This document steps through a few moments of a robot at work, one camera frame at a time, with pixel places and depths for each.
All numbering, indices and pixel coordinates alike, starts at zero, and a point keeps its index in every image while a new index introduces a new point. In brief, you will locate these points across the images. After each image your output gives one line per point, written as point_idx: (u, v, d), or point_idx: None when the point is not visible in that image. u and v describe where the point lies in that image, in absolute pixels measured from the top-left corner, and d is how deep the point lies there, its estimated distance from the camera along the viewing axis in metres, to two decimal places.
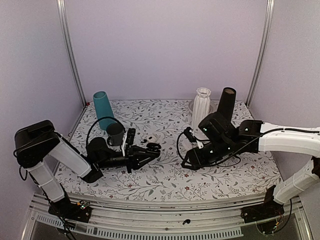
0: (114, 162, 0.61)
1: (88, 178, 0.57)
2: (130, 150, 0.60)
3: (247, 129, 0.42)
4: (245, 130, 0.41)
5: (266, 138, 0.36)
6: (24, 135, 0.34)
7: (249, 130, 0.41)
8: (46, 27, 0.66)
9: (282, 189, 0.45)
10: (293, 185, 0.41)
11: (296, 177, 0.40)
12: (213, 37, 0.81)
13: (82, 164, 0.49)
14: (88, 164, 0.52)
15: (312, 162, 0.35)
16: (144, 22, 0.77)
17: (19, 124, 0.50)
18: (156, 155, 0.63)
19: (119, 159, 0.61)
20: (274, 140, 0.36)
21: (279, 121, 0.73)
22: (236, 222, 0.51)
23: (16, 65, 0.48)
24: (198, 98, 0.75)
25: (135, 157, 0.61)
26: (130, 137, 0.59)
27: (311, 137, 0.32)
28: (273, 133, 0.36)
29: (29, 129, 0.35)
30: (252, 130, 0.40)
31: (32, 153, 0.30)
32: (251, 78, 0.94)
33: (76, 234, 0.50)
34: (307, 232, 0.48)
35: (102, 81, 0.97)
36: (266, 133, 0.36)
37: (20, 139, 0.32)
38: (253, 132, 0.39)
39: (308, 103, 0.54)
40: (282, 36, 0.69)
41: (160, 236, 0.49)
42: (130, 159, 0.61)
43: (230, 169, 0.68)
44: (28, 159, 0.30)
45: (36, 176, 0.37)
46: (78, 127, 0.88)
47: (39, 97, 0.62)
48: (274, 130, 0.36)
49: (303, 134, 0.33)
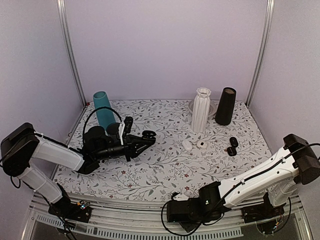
0: (112, 152, 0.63)
1: (84, 169, 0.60)
2: (128, 138, 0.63)
3: (206, 201, 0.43)
4: (205, 204, 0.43)
5: (234, 200, 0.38)
6: (6, 143, 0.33)
7: (208, 203, 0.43)
8: (46, 28, 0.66)
9: (276, 195, 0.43)
10: (284, 192, 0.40)
11: (281, 185, 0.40)
12: (213, 37, 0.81)
13: (72, 158, 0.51)
14: (79, 158, 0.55)
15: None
16: (144, 21, 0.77)
17: (19, 124, 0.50)
18: (151, 143, 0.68)
19: (116, 148, 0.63)
20: (242, 196, 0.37)
21: (279, 121, 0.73)
22: (236, 223, 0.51)
23: (16, 65, 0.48)
24: (198, 98, 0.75)
25: (133, 144, 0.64)
26: (128, 125, 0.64)
27: (277, 173, 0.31)
28: (236, 191, 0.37)
29: (10, 137, 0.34)
30: (212, 200, 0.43)
31: (16, 159, 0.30)
32: (251, 78, 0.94)
33: (76, 234, 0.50)
34: (307, 232, 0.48)
35: (102, 81, 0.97)
36: (229, 196, 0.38)
37: (3, 148, 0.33)
38: (213, 203, 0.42)
39: (307, 103, 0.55)
40: (282, 36, 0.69)
41: (161, 236, 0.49)
42: (129, 147, 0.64)
43: (230, 169, 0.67)
44: (15, 166, 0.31)
45: (28, 181, 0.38)
46: (78, 127, 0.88)
47: (39, 97, 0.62)
48: (236, 188, 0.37)
49: (268, 174, 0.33)
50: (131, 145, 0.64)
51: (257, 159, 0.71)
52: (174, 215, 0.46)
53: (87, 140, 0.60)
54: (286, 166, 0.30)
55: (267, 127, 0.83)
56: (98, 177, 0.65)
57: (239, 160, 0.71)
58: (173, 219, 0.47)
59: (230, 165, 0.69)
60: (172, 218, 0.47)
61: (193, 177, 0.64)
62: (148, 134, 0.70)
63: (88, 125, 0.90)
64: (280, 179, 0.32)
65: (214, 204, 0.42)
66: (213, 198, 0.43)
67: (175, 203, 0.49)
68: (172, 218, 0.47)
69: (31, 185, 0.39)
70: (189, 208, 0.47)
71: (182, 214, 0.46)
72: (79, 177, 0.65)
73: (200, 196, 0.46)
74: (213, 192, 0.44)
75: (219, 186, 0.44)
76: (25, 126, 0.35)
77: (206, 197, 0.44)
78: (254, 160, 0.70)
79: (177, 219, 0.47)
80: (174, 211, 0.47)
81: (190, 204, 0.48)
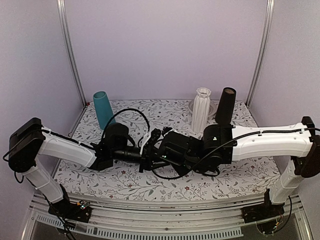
0: (127, 156, 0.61)
1: (97, 166, 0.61)
2: (148, 150, 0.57)
3: (215, 137, 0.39)
4: (212, 140, 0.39)
5: (243, 146, 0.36)
6: (15, 139, 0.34)
7: (217, 139, 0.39)
8: (46, 27, 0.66)
9: (276, 191, 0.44)
10: (283, 188, 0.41)
11: (282, 180, 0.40)
12: (213, 37, 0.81)
13: (82, 154, 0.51)
14: (91, 153, 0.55)
15: (293, 162, 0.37)
16: (144, 20, 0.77)
17: (18, 124, 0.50)
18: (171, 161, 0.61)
19: (132, 154, 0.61)
20: (250, 147, 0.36)
21: (279, 121, 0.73)
22: (236, 223, 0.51)
23: (16, 65, 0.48)
24: (198, 98, 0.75)
25: (151, 158, 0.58)
26: (153, 138, 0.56)
27: (293, 139, 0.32)
28: (250, 139, 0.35)
29: (18, 133, 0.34)
30: (222, 139, 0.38)
31: (22, 155, 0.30)
32: (251, 78, 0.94)
33: (76, 234, 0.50)
34: (307, 232, 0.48)
35: (102, 81, 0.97)
36: (242, 142, 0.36)
37: (12, 144, 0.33)
38: (222, 142, 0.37)
39: (307, 102, 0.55)
40: (282, 36, 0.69)
41: (161, 237, 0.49)
42: (146, 160, 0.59)
43: (230, 169, 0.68)
44: (19, 163, 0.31)
45: (33, 180, 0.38)
46: (78, 127, 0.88)
47: (39, 96, 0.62)
48: (250, 136, 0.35)
49: (284, 136, 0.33)
50: (149, 159, 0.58)
51: (257, 159, 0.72)
52: (168, 146, 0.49)
53: (110, 136, 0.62)
54: (303, 135, 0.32)
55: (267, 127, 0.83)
56: (98, 178, 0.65)
57: (239, 161, 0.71)
58: (165, 152, 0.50)
59: (230, 165, 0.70)
60: (165, 151, 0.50)
61: (193, 177, 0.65)
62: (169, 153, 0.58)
63: (88, 125, 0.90)
64: (290, 147, 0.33)
65: (223, 143, 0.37)
66: (224, 137, 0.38)
67: (175, 135, 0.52)
68: (165, 151, 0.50)
69: (36, 182, 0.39)
70: (188, 146, 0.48)
71: (180, 147, 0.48)
72: (79, 176, 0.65)
73: (205, 138, 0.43)
74: (225, 132, 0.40)
75: (233, 129, 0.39)
76: (32, 122, 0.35)
77: (215, 134, 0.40)
78: (255, 160, 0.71)
79: (169, 153, 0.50)
80: (170, 142, 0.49)
81: (190, 144, 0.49)
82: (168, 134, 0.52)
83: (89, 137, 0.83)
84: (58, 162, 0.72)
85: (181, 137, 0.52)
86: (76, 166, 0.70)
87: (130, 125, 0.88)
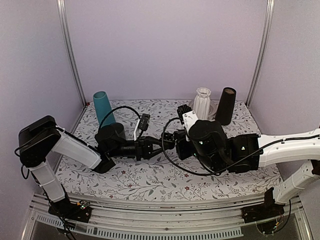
0: (125, 150, 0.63)
1: (100, 167, 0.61)
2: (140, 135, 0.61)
3: (243, 146, 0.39)
4: (240, 149, 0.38)
5: (269, 154, 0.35)
6: (26, 135, 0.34)
7: (245, 148, 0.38)
8: (46, 26, 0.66)
9: (283, 191, 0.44)
10: (292, 187, 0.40)
11: (294, 178, 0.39)
12: (213, 36, 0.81)
13: (90, 155, 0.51)
14: (97, 154, 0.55)
15: (310, 162, 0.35)
16: (144, 19, 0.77)
17: (19, 124, 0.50)
18: (168, 146, 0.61)
19: (129, 148, 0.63)
20: (275, 155, 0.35)
21: (280, 121, 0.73)
22: (237, 223, 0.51)
23: (16, 65, 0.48)
24: (197, 98, 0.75)
25: (146, 144, 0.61)
26: (142, 121, 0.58)
27: (312, 144, 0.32)
28: (274, 147, 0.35)
29: (31, 128, 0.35)
30: (250, 148, 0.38)
31: (34, 150, 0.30)
32: (252, 78, 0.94)
33: (76, 234, 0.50)
34: (307, 232, 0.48)
35: (102, 81, 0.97)
36: (267, 149, 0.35)
37: (22, 139, 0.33)
38: (250, 151, 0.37)
39: (308, 102, 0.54)
40: (282, 35, 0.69)
41: (160, 236, 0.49)
42: (140, 143, 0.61)
43: None
44: (30, 159, 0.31)
45: (37, 176, 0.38)
46: (78, 127, 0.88)
47: (39, 96, 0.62)
48: (274, 144, 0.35)
49: (304, 141, 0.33)
50: (142, 143, 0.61)
51: None
52: (213, 136, 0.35)
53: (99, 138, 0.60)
54: None
55: (267, 127, 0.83)
56: (98, 178, 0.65)
57: None
58: (207, 139, 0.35)
59: None
60: (206, 141, 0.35)
61: (193, 177, 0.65)
62: (168, 136, 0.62)
63: (88, 125, 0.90)
64: (311, 152, 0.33)
65: (251, 151, 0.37)
66: (251, 146, 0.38)
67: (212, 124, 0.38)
68: (206, 140, 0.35)
69: (39, 180, 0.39)
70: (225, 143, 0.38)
71: (221, 142, 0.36)
72: (79, 176, 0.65)
73: (232, 143, 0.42)
74: (252, 141, 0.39)
75: (259, 138, 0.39)
76: (46, 119, 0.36)
77: (243, 142, 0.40)
78: None
79: (210, 141, 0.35)
80: (215, 131, 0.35)
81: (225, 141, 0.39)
82: (205, 122, 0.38)
83: (89, 137, 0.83)
84: (59, 162, 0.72)
85: (221, 129, 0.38)
86: (76, 166, 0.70)
87: (130, 125, 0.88)
